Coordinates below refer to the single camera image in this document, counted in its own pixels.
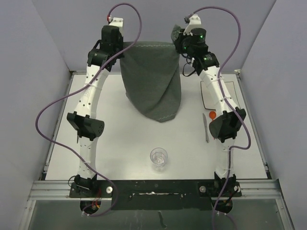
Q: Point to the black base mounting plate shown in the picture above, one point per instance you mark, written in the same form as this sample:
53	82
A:
159	195

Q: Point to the silver table knife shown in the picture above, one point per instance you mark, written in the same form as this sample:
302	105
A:
206	128

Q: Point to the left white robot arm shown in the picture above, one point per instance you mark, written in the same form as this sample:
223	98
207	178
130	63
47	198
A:
83	119

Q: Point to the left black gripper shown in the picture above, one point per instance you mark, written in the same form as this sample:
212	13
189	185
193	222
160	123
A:
120	41

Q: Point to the orange plastic spoon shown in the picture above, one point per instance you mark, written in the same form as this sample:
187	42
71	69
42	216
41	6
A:
212	115

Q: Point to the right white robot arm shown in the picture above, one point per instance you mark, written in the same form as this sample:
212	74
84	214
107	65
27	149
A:
229	115

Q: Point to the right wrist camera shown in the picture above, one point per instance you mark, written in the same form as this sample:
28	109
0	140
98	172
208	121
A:
192	22

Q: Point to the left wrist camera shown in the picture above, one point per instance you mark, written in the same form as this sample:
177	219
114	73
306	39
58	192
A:
114	21

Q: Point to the grey cloth placemat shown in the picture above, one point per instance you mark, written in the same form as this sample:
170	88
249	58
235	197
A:
150	73

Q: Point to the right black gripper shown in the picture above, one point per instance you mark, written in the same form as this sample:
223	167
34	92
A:
179	41

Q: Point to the clear plastic cup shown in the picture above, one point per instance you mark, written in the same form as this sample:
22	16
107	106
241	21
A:
158	157

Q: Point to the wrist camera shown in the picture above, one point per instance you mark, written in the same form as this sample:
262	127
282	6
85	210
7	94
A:
114	21
192	22

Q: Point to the white square plate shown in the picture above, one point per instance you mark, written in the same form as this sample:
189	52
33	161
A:
207	99

